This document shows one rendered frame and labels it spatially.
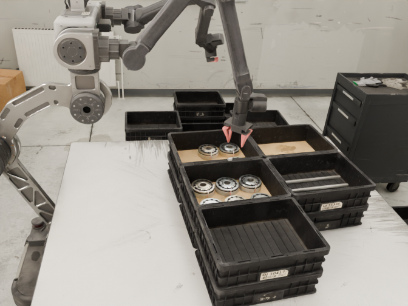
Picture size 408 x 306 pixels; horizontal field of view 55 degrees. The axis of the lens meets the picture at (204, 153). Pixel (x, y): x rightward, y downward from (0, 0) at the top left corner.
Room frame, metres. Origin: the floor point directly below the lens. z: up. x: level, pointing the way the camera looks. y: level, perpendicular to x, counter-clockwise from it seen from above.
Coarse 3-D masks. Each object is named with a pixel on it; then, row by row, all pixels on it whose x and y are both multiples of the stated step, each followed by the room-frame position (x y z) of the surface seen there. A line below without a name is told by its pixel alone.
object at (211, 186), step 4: (196, 180) 1.42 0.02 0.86; (200, 180) 1.43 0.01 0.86; (204, 180) 1.43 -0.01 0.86; (208, 180) 1.43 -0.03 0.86; (192, 184) 1.39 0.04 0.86; (196, 184) 1.40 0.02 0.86; (212, 184) 1.41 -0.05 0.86; (192, 188) 1.37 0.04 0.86; (196, 188) 1.37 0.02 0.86; (200, 188) 1.37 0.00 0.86; (208, 188) 1.37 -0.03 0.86; (212, 188) 1.37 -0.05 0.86; (200, 192) 1.34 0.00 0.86; (204, 192) 1.34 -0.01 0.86
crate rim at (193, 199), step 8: (232, 160) 1.51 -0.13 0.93; (240, 160) 1.51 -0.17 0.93; (248, 160) 1.52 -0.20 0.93; (256, 160) 1.53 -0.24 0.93; (264, 160) 1.53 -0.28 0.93; (184, 168) 1.41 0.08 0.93; (272, 168) 1.47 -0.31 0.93; (184, 176) 1.35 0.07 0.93; (280, 184) 1.35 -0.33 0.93; (288, 192) 1.29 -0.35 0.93; (192, 200) 1.20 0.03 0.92; (240, 200) 1.22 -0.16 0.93; (248, 200) 1.22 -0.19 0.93
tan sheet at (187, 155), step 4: (180, 152) 1.71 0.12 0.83; (184, 152) 1.71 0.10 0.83; (188, 152) 1.71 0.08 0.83; (192, 152) 1.72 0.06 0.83; (196, 152) 1.72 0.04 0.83; (240, 152) 1.75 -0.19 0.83; (180, 156) 1.67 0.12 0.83; (184, 156) 1.68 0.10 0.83; (188, 156) 1.68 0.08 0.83; (192, 156) 1.68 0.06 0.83; (196, 156) 1.68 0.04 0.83; (220, 156) 1.70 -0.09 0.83; (240, 156) 1.72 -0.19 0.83; (244, 156) 1.72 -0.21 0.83; (184, 160) 1.64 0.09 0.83; (188, 160) 1.64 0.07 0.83; (192, 160) 1.64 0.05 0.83; (196, 160) 1.64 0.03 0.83; (200, 160) 1.65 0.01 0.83; (204, 160) 1.65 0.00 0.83
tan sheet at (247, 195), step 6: (264, 186) 1.46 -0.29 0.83; (216, 192) 1.39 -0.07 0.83; (240, 192) 1.40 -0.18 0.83; (246, 192) 1.41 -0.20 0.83; (258, 192) 1.41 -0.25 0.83; (264, 192) 1.42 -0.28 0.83; (198, 198) 1.34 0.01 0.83; (216, 198) 1.35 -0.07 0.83; (222, 198) 1.35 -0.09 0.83; (246, 198) 1.37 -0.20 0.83
